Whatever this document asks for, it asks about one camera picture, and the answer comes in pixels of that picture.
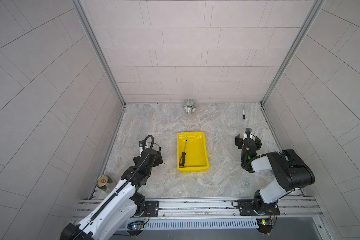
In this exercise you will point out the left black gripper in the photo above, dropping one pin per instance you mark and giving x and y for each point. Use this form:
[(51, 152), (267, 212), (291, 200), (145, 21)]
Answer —
[(156, 161)]

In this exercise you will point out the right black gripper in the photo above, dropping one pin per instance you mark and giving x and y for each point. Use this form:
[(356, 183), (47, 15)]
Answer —
[(239, 141)]

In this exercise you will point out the black orange handled screwdriver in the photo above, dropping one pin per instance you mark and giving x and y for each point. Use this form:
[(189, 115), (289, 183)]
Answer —
[(182, 159)]

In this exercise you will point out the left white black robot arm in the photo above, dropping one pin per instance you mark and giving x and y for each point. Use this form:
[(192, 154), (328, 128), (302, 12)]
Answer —
[(122, 203)]

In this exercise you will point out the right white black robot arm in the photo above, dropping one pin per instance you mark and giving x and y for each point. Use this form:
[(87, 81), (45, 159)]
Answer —
[(290, 171)]

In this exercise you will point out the yellow plastic bin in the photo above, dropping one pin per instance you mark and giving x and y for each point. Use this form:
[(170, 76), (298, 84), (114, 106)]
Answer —
[(196, 159)]

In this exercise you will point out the ribbed grey ceramic cup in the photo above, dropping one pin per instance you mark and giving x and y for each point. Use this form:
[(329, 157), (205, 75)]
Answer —
[(189, 106)]

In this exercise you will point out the left green circuit board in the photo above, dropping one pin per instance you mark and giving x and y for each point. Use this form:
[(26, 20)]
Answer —
[(136, 226)]

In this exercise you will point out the right circuit board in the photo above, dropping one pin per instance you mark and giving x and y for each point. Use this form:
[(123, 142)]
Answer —
[(265, 225)]

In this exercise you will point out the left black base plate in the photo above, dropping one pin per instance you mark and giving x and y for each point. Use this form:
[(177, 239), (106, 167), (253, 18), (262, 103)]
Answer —
[(148, 208)]

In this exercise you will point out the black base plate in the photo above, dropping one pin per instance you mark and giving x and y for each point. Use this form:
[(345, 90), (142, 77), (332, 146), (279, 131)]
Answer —
[(247, 208), (148, 208)]

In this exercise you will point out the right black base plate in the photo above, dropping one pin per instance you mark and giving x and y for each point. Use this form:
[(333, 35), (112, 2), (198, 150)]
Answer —
[(247, 208)]

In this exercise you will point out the white slotted cable duct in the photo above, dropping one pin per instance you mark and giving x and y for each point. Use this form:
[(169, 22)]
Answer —
[(199, 224)]

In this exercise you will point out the aluminium mounting rail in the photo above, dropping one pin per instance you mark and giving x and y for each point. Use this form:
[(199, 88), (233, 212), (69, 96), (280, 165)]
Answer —
[(289, 206)]

